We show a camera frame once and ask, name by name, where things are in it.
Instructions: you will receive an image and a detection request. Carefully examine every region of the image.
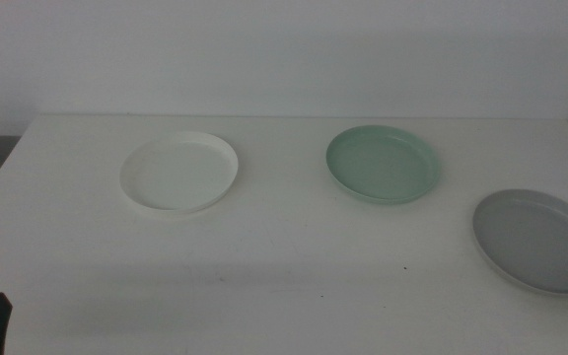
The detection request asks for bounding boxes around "white shallow bowl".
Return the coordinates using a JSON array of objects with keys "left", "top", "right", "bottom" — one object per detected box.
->
[{"left": 118, "top": 130, "right": 240, "bottom": 215}]

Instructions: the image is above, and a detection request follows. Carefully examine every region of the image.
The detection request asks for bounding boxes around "mint green shallow bowl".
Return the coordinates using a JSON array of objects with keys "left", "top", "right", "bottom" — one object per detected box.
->
[{"left": 324, "top": 123, "right": 441, "bottom": 206}]

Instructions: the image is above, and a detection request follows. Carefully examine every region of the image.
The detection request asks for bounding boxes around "grey shallow bowl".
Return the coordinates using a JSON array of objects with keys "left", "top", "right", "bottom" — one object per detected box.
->
[{"left": 471, "top": 187, "right": 568, "bottom": 297}]

